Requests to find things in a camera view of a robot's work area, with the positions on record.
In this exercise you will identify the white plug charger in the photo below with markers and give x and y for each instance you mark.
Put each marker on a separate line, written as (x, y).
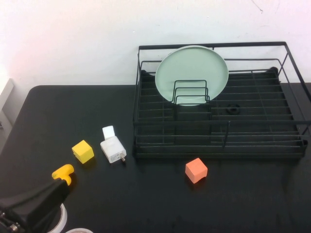
(112, 149)

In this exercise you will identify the black round drain plug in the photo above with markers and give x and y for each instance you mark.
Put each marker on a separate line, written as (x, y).
(233, 109)

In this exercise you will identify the small white adapter block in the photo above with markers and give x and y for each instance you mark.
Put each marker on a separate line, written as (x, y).
(108, 132)

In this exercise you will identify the mint green round plate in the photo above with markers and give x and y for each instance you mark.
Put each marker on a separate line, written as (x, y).
(190, 68)

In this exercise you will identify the yellow rubber duck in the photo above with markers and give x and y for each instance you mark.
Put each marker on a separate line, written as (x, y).
(63, 170)

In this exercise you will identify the yellow foam cube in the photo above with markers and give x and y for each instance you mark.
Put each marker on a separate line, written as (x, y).
(83, 151)

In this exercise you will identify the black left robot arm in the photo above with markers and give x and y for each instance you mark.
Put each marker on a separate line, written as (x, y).
(36, 206)

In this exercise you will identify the grey wall-side frame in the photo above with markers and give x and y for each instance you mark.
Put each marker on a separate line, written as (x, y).
(6, 104)

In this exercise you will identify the clear tape roll red print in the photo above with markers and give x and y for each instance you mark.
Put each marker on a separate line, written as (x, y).
(63, 216)
(79, 230)

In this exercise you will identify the orange foam cube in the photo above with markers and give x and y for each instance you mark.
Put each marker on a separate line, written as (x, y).
(196, 171)

